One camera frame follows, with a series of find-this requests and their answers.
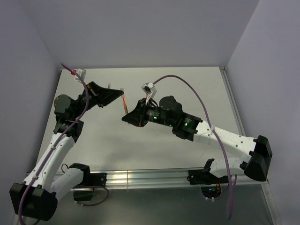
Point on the aluminium front rail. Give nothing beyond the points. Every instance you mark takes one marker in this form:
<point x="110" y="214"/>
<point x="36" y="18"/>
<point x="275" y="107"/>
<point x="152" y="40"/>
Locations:
<point x="141" y="179"/>

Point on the aluminium right side rail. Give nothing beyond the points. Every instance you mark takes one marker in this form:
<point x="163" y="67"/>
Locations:
<point x="232" y="101"/>

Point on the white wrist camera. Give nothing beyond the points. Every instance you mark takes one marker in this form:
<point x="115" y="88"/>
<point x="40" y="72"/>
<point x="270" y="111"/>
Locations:
<point x="80" y="72"/>
<point x="149" y="89"/>

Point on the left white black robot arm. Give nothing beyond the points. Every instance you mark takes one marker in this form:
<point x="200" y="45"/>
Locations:
<point x="38" y="195"/>

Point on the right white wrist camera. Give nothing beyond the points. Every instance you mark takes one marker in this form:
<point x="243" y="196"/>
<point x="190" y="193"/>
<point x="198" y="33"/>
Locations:
<point x="149" y="89"/>

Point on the pink pen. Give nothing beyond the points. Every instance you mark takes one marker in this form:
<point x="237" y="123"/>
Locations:
<point x="125" y="106"/>

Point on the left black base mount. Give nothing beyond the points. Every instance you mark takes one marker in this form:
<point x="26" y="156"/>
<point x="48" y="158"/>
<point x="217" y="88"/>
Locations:
<point x="85" y="191"/>

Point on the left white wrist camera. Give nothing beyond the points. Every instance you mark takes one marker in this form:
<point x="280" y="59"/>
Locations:
<point x="80" y="72"/>

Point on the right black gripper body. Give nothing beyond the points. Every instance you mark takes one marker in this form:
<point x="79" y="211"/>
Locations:
<point x="153" y="114"/>

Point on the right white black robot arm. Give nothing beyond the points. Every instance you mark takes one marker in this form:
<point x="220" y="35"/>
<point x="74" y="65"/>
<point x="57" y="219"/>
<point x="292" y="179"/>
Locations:
<point x="251" y="156"/>

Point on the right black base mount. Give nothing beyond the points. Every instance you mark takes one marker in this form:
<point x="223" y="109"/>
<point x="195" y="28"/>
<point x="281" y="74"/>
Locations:
<point x="212" y="189"/>

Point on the aluminium rail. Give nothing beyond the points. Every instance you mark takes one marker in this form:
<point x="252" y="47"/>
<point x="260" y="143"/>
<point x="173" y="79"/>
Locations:
<point x="232" y="101"/>
<point x="141" y="179"/>

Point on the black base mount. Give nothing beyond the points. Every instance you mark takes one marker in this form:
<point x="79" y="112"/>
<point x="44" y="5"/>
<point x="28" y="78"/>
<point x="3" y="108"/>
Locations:
<point x="85" y="191"/>
<point x="212" y="189"/>

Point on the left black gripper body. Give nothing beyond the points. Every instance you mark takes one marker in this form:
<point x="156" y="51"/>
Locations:
<point x="81" y="102"/>

